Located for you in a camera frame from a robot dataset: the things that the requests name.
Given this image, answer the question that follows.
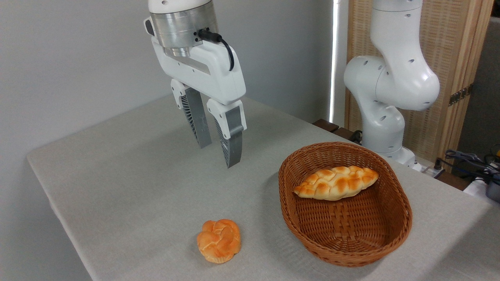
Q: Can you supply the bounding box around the round knotted bread roll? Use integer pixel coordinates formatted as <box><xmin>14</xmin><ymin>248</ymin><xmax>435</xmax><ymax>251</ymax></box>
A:
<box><xmin>196</xmin><ymin>219</ymin><xmax>241</xmax><ymax>264</ymax></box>

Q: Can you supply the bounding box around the white vertical light strip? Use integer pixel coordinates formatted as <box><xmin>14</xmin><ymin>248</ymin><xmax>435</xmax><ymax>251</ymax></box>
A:
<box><xmin>329</xmin><ymin>0</ymin><xmax>345</xmax><ymax>124</ymax></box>

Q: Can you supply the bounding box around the bundle of dark cables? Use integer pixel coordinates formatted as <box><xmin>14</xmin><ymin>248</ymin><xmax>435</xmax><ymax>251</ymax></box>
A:
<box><xmin>435</xmin><ymin>149</ymin><xmax>500</xmax><ymax>185</ymax></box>

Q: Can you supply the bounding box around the white power strip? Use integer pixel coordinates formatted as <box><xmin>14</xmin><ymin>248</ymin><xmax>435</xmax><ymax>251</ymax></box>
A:
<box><xmin>413</xmin><ymin>157</ymin><xmax>445</xmax><ymax>177</ymax></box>

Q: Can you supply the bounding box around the grey tablecloth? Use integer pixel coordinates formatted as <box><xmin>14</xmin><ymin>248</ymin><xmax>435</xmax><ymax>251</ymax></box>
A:
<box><xmin>27</xmin><ymin>92</ymin><xmax>500</xmax><ymax>281</ymax></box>

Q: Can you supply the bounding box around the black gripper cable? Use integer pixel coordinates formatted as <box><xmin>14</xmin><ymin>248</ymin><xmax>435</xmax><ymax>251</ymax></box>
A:
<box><xmin>197</xmin><ymin>29</ymin><xmax>235</xmax><ymax>72</ymax></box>

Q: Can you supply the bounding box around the metal screen hinge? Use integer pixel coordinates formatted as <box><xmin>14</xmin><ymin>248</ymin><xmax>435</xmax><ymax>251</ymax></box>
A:
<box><xmin>448</xmin><ymin>84</ymin><xmax>474</xmax><ymax>107</ymax></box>

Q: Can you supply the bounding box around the long braided bread loaf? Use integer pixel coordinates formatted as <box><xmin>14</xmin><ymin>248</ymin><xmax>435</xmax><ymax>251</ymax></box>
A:
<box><xmin>293</xmin><ymin>166</ymin><xmax>379</xmax><ymax>201</ymax></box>

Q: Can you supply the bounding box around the dark wooden board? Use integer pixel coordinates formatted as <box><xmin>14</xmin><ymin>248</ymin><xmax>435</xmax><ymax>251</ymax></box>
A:
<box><xmin>312</xmin><ymin>119</ymin><xmax>362</xmax><ymax>143</ymax></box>

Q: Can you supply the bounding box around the brown woven wicker basket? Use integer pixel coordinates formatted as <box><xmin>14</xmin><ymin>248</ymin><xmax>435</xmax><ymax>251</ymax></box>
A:
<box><xmin>279</xmin><ymin>142</ymin><xmax>413</xmax><ymax>268</ymax></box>

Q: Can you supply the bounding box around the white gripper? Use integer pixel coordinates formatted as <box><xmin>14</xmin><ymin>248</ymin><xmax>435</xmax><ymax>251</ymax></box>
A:
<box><xmin>151</xmin><ymin>37</ymin><xmax>248</xmax><ymax>169</ymax></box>

